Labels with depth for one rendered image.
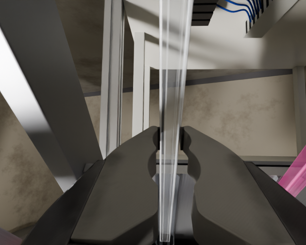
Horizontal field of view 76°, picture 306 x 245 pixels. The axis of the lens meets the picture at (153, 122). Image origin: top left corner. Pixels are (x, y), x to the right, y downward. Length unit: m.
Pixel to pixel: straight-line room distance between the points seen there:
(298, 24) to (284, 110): 2.31
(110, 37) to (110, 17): 0.05
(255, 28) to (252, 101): 2.41
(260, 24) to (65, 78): 0.49
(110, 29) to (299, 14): 0.48
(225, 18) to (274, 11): 0.13
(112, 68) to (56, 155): 0.32
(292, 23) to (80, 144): 0.64
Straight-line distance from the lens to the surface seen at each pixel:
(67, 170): 0.18
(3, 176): 3.65
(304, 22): 0.72
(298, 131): 1.01
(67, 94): 0.17
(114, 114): 0.43
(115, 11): 0.52
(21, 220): 3.97
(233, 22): 0.64
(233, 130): 2.93
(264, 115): 2.95
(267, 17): 0.56
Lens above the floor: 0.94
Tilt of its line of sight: 5 degrees down
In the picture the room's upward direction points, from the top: 179 degrees counter-clockwise
